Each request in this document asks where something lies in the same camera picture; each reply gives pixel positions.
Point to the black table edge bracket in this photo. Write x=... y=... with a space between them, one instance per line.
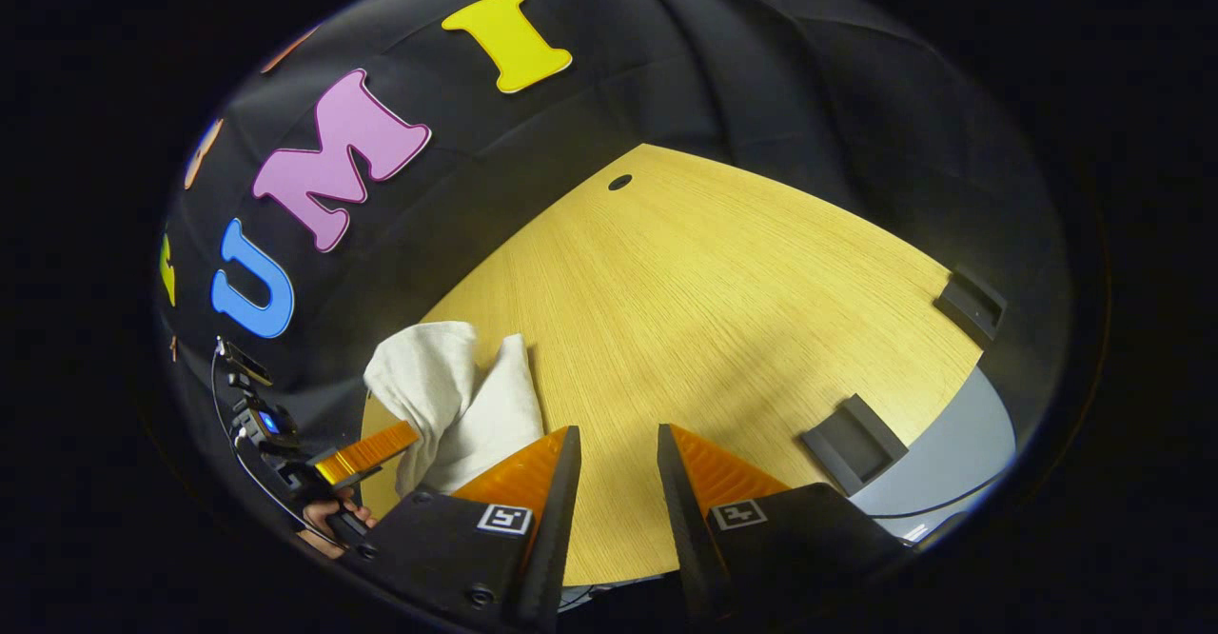
x=971 y=306
x=856 y=444

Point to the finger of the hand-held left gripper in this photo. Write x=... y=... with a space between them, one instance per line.
x=366 y=453

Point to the black backdrop cloth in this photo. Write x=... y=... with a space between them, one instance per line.
x=761 y=63

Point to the white jeans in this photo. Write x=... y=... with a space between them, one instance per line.
x=457 y=396

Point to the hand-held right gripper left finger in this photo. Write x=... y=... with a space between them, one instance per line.
x=557 y=539

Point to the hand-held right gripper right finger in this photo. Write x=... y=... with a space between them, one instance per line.
x=690 y=548

